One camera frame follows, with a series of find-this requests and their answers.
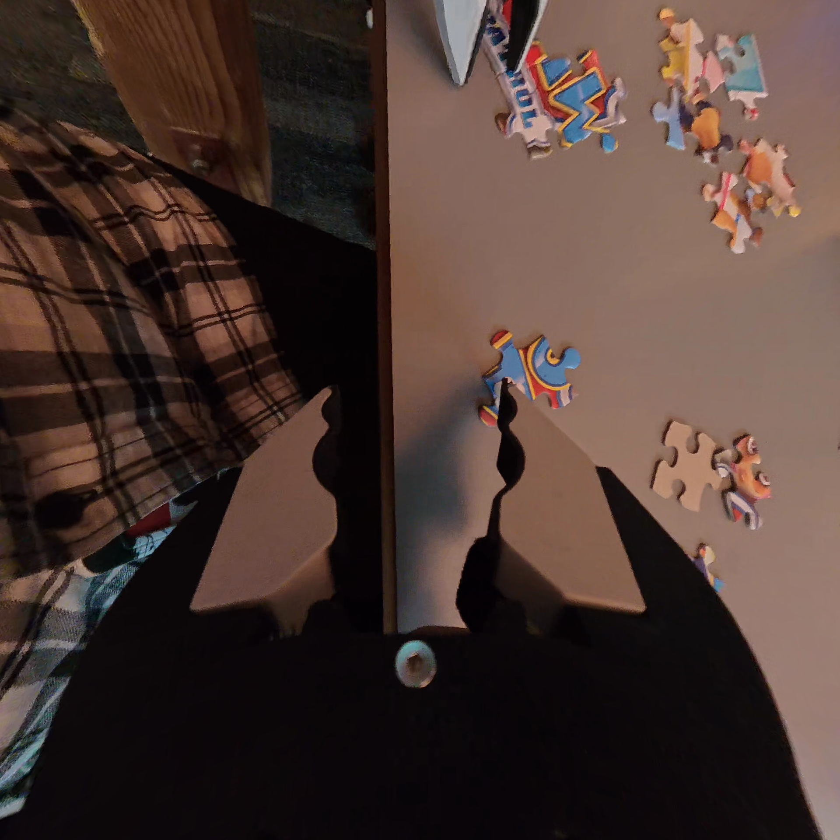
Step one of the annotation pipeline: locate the orange dog face puzzle piece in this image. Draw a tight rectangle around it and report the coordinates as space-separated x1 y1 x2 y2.
715 434 773 530

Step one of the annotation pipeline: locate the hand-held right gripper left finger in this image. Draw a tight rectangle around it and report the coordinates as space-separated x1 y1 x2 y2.
190 387 343 634

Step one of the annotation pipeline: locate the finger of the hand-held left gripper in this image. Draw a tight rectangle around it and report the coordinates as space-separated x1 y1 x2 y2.
433 0 494 88
508 0 550 70

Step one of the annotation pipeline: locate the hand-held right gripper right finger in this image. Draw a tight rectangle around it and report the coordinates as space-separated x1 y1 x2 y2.
456 378 645 634

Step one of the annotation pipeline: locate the yellow pink puzzle piece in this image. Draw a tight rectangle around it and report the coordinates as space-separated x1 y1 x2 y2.
656 8 724 99

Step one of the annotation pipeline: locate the blue red logo puzzle piece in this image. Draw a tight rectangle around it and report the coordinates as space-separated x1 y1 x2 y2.
481 329 582 427

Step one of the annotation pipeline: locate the wooden furniture leg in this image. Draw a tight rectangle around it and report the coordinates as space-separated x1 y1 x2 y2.
71 0 273 207

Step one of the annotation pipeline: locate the assembled logo puzzle section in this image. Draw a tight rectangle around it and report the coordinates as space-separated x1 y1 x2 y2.
482 0 629 160

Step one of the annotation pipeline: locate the orange red striped puzzle piece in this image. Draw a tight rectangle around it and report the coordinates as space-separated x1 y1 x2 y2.
701 172 766 256

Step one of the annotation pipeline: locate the plaid shirt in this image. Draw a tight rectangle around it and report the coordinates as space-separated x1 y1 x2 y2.
0 105 304 815

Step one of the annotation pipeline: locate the grey purple puzzle piece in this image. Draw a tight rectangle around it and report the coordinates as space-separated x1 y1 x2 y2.
651 420 724 514

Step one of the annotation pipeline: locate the orange fur puzzle piece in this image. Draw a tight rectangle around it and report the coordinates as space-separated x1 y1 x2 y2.
738 138 802 218

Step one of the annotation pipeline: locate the teal white puzzle piece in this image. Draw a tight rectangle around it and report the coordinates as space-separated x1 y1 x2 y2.
715 34 769 120

